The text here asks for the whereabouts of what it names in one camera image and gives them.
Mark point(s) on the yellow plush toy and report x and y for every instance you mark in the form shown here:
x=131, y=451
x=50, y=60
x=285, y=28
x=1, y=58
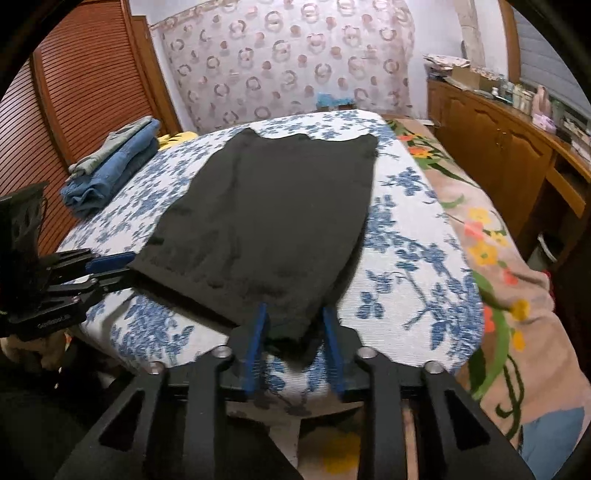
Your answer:
x=168, y=141

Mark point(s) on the beige side curtain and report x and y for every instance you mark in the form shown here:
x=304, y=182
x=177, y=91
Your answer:
x=468, y=19

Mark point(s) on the pink bottle on cabinet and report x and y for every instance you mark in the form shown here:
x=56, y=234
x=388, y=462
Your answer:
x=541, y=103

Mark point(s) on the blue folded jeans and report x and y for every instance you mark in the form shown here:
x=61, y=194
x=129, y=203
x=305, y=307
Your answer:
x=88, y=194

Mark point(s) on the circle patterned curtain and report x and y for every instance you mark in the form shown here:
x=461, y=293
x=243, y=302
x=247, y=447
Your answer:
x=235, y=62

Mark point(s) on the louvered wooden wardrobe door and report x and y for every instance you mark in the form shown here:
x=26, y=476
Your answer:
x=95, y=72

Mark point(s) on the grey window blind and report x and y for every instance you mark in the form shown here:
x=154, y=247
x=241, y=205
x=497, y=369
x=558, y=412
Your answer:
x=542, y=65

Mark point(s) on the grey-green folded pants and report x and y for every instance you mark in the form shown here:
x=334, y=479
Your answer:
x=112, y=143

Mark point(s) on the black pants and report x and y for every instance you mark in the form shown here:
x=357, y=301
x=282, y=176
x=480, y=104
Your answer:
x=273, y=222

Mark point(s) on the cardboard box on cabinet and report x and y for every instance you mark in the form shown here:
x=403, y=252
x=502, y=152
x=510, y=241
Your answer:
x=475, y=79

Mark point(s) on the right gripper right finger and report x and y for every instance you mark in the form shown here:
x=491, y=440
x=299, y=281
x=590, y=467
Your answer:
x=454, y=438

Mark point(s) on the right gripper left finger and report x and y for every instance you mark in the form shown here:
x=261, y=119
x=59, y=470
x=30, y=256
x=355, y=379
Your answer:
x=172, y=423

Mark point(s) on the wooden sideboard cabinet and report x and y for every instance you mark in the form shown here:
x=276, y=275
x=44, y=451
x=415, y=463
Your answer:
x=539, y=185

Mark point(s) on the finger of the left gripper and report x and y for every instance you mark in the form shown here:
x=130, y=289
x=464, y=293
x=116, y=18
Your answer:
x=87, y=288
x=111, y=263

